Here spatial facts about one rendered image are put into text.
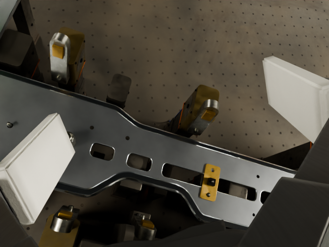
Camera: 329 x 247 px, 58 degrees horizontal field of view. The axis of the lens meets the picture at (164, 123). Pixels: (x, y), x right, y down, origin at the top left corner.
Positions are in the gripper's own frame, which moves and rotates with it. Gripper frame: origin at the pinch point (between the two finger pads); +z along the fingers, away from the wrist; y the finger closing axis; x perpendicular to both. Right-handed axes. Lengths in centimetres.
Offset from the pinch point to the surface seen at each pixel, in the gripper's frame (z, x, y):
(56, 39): 45.2, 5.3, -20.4
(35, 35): 88, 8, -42
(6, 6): 61, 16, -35
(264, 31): 119, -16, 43
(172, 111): 85, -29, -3
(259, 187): 46, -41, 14
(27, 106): 46, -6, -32
